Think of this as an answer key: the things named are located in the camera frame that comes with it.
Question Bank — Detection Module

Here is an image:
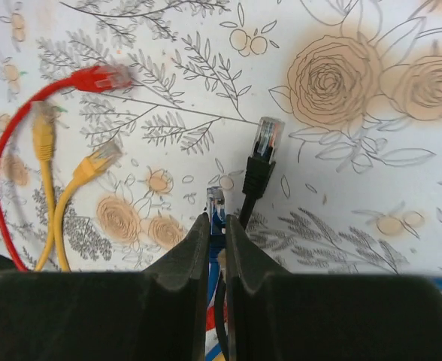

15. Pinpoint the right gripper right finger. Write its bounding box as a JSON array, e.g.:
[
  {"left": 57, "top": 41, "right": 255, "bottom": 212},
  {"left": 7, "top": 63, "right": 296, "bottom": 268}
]
[{"left": 226, "top": 216, "right": 442, "bottom": 360}]

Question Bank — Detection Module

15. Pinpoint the floral table mat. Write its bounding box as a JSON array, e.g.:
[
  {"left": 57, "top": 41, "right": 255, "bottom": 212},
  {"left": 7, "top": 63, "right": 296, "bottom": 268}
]
[{"left": 0, "top": 0, "right": 442, "bottom": 361}]

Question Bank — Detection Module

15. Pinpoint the red ethernet cable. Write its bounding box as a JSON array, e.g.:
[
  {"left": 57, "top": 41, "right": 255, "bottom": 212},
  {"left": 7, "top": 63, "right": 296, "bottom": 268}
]
[{"left": 0, "top": 63, "right": 134, "bottom": 272}]

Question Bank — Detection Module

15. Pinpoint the blue ethernet cable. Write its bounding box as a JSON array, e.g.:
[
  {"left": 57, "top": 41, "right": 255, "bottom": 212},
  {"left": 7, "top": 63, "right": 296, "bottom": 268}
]
[{"left": 204, "top": 186, "right": 442, "bottom": 361}]

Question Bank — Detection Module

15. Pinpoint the black ethernet cable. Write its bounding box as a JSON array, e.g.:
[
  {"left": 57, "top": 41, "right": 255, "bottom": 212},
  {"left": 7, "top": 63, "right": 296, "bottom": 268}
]
[{"left": 215, "top": 116, "right": 285, "bottom": 361}]

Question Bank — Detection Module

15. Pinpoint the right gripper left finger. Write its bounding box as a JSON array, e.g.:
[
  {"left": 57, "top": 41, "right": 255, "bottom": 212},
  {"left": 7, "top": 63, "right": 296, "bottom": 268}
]
[{"left": 0, "top": 214, "right": 210, "bottom": 360}]

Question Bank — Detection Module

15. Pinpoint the yellow ethernet cable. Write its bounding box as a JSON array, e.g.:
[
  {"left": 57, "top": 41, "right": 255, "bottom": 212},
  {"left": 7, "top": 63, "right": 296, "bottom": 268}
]
[
  {"left": 53, "top": 141, "right": 123, "bottom": 272},
  {"left": 31, "top": 108, "right": 59, "bottom": 272}
]

